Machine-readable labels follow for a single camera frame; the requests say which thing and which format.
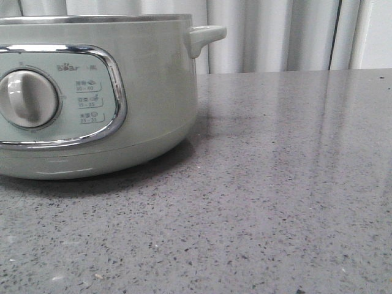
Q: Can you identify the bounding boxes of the grey timer knob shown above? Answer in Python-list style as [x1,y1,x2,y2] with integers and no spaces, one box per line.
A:
[1,70,59,128]

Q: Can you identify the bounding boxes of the white curtain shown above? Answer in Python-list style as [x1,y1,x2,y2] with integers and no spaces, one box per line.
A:
[1,0,391,74]

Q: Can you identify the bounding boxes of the pale green electric pot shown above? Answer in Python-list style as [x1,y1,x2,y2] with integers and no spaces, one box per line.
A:
[1,14,227,179]

